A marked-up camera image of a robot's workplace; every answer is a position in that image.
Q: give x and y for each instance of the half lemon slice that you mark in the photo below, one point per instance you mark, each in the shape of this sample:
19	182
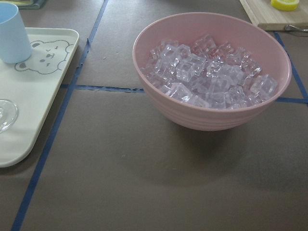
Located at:
284	5

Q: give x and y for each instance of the cream bear tray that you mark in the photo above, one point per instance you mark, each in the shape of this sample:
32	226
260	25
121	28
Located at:
32	85

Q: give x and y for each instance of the wooden cutting board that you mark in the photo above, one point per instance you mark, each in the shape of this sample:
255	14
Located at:
262	14

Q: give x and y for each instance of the pink bowl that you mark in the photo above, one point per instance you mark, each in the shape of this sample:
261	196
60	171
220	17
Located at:
188	27

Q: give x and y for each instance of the clear ice cubes pile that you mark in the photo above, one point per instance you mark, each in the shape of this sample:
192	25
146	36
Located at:
208	75

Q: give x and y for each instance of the clear wine glass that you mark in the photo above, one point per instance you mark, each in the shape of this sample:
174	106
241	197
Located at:
8	114

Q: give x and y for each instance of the light blue cup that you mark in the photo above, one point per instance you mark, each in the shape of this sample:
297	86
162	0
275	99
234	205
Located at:
14	42

